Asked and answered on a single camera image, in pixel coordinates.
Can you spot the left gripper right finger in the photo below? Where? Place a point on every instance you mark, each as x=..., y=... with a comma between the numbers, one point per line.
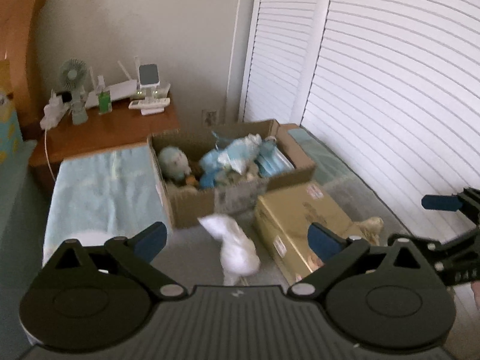
x=338, y=256

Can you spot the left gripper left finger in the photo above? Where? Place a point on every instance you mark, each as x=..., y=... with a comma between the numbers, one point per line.
x=133, y=256

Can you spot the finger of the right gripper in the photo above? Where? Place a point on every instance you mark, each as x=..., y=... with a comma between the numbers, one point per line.
x=441, y=203

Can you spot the white knotted cloth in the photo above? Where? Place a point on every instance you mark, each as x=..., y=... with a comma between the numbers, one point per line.
x=238, y=255

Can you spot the blue haired plush doll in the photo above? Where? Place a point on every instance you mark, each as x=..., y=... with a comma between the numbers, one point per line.
x=174, y=164

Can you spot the light blue face mask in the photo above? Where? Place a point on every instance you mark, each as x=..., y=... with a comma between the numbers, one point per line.
x=271, y=161

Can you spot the blue white sachet with ribbon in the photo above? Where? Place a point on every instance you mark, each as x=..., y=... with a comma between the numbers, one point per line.
x=235, y=154

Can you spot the white lidded clear jar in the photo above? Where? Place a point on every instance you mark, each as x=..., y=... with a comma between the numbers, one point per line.
x=91, y=237

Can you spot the gold tissue pack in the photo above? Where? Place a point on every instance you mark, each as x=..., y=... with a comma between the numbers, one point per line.
x=283, y=217

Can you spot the checkered blue grey blanket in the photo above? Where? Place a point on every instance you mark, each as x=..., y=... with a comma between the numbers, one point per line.
x=112, y=194

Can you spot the open cardboard box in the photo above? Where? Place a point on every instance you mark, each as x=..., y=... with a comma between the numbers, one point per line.
x=225, y=179

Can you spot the wooden nightstand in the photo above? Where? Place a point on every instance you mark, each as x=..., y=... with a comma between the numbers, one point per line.
x=115, y=130

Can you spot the white louvered closet door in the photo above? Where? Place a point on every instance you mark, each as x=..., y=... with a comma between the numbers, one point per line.
x=390, y=86

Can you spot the white remote control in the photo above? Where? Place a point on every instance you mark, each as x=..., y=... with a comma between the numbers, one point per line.
x=150, y=105

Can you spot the green sanitizer bottle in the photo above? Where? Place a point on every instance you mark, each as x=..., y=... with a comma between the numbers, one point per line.
x=103, y=97

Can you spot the white wifi router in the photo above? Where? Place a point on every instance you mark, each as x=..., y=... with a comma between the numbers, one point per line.
x=125, y=89

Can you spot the white power strip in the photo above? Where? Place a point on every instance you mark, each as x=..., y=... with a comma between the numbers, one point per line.
x=57, y=107

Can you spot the small white screen device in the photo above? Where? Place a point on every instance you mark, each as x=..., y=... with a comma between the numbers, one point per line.
x=149, y=79

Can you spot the green desk fan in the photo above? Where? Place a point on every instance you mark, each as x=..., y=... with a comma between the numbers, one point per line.
x=72, y=76

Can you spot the wooden headboard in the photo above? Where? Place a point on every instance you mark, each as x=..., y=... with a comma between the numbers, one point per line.
x=19, y=22

